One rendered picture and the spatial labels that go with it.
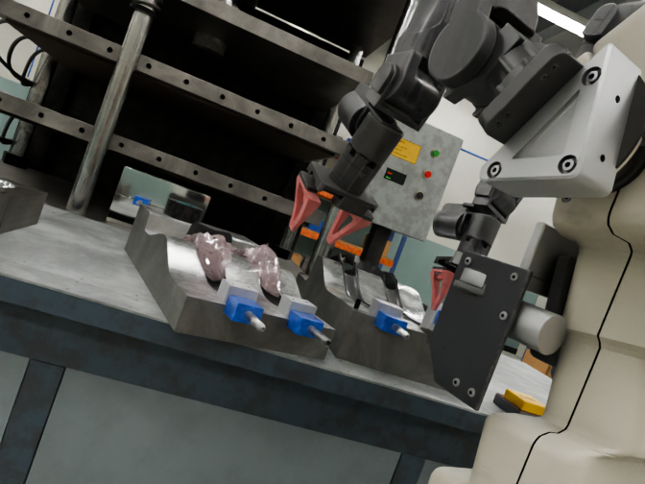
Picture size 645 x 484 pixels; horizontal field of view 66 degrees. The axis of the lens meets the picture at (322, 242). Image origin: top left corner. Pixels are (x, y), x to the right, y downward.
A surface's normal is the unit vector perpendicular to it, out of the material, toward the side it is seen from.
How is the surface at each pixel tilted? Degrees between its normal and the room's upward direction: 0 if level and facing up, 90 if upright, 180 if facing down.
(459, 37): 90
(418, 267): 90
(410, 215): 90
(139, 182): 90
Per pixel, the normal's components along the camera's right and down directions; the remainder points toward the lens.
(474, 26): -0.81, -0.29
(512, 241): 0.16, 0.11
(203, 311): 0.48, 0.22
